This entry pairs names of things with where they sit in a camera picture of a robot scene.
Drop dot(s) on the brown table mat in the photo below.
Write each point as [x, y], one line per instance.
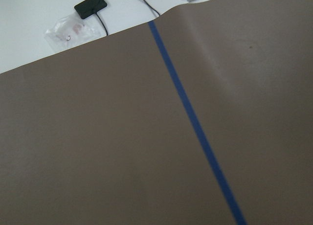
[203, 116]

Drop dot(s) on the clear plastic bag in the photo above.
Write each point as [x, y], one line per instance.
[69, 32]

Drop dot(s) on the small black square device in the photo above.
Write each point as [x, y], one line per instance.
[89, 7]

